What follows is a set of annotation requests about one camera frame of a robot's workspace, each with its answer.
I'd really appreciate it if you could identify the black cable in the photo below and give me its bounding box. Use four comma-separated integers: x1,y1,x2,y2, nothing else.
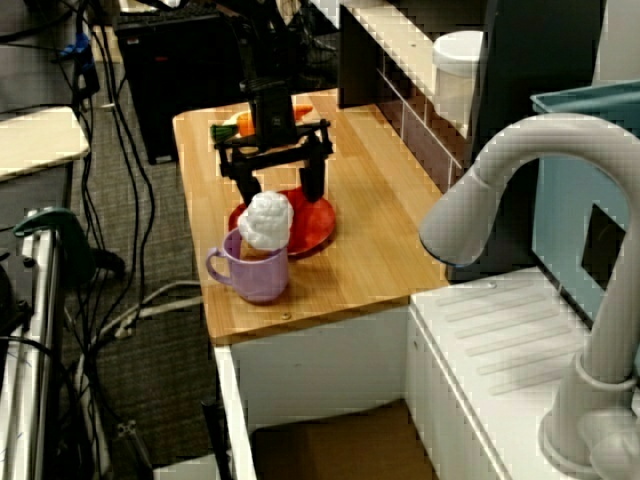
92,0,157,301

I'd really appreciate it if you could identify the grey toy faucet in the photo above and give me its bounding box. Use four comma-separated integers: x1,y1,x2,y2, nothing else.
418,113,640,474

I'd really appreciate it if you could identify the black mesh net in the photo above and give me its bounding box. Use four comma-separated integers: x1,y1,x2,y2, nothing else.
294,0,341,97

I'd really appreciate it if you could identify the cream desk board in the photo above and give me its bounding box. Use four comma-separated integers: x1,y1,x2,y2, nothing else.
0,105,91,184

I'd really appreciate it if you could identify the black computer tower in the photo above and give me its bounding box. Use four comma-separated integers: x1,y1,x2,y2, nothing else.
113,9,251,166

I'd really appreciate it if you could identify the dark tiled backsplash panel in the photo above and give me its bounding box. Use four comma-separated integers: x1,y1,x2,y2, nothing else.
338,0,481,194

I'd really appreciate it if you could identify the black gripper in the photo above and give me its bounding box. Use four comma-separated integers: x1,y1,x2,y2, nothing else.
215,87,335,206

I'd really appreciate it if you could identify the cream scalloped plate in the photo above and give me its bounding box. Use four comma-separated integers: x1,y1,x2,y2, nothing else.
222,112,309,154

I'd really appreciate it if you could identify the blue tape piece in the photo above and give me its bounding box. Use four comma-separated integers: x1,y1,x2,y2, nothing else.
57,33,94,61

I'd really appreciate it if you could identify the orange toy carrot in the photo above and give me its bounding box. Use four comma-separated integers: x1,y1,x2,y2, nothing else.
209,104,314,141

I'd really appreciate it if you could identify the white cylindrical container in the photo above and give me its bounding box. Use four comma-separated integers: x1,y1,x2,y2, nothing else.
432,30,485,139

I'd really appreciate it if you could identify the teal plastic bin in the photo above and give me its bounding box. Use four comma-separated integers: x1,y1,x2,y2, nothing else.
529,82,640,331

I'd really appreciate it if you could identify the white toy ice cream cone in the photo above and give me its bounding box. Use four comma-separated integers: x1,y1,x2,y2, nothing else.
237,189,295,261

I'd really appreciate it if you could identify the aluminium frame rail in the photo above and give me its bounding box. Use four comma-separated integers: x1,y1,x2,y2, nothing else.
0,214,66,480

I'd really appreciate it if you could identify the black rod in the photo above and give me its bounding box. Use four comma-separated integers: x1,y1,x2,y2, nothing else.
199,397,234,480

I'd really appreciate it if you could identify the white toy kitchen unit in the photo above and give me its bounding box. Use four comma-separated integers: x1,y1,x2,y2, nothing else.
213,267,640,480

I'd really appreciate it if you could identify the purple plastic mug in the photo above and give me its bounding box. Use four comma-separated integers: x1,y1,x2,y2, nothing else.
205,227,290,305

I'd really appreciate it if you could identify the grey cable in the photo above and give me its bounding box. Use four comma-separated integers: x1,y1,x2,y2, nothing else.
97,279,204,341

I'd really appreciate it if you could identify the red round plate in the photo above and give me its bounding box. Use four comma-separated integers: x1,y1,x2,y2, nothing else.
228,187,337,259

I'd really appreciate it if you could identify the black upright panel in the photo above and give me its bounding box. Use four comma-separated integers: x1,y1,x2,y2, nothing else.
469,0,606,171

